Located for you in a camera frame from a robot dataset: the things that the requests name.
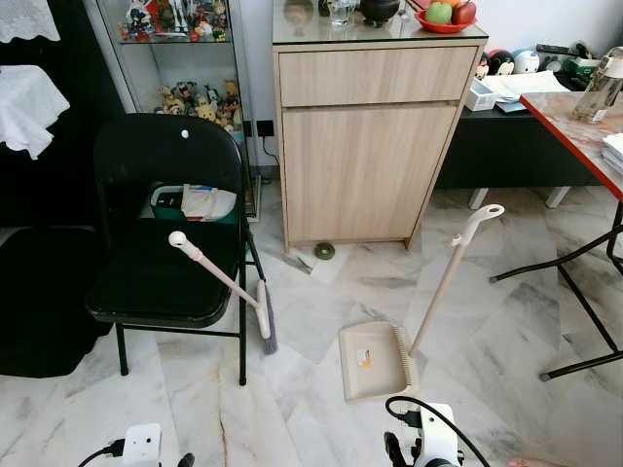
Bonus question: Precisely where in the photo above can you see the clear drinking glass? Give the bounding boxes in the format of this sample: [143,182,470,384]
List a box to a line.
[326,0,356,27]

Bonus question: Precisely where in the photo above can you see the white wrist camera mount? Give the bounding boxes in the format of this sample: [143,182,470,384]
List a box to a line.
[122,423,164,467]
[414,402,460,467]

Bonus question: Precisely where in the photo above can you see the glass display cabinet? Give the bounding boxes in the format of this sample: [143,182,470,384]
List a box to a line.
[83,0,262,220]

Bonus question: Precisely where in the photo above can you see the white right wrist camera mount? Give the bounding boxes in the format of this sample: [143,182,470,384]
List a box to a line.
[414,402,460,467]

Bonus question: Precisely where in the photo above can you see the white paper sheets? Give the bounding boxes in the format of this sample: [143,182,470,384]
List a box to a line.
[496,70,570,102]

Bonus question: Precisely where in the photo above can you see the light wooden drawer cabinet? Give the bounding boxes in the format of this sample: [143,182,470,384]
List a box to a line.
[271,24,490,252]

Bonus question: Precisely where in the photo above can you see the black teapot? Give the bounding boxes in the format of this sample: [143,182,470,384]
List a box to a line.
[358,0,402,27]

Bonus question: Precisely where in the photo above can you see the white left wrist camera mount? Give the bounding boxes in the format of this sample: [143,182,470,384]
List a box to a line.
[122,423,164,467]

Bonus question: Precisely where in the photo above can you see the red apple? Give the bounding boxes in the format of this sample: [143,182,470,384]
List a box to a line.
[452,0,478,25]

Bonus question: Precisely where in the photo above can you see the clear water bottle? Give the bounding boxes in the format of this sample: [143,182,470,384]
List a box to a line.
[574,47,623,124]

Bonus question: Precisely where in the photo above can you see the beige broom with grey bristles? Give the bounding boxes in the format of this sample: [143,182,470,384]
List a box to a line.
[167,231,278,355]

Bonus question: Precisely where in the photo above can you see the black wall socket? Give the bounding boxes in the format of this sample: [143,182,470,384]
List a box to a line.
[241,119,275,138]

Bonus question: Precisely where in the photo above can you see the black folding chair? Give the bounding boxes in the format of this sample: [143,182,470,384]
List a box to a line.
[86,113,269,386]

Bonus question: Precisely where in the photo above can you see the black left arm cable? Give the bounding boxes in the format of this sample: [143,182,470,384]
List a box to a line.
[78,440,128,467]

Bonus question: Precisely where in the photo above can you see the black low console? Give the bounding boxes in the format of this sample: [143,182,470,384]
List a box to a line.
[433,102,605,191]

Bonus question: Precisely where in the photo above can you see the small white box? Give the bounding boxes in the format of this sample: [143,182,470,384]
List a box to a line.
[463,80,499,112]

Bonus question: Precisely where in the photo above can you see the red-edged folding table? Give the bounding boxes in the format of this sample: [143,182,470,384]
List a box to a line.
[489,92,623,380]

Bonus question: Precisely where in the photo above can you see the white lace cloth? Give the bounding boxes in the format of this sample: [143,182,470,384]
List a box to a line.
[0,0,61,44]
[0,65,71,160]

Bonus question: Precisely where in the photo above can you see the white paper stack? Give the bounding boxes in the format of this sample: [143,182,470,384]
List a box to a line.
[602,133,623,176]

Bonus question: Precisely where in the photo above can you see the red fruit plate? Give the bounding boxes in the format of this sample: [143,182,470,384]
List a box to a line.
[416,8,478,35]

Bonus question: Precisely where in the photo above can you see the green apple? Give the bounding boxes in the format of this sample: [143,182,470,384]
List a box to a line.
[425,1,455,25]

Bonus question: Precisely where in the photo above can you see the beige long-handled dustpan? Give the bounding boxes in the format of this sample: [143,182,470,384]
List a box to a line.
[338,204,506,402]

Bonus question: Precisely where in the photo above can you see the green storage basket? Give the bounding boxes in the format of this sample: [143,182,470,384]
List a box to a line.
[149,183,239,225]

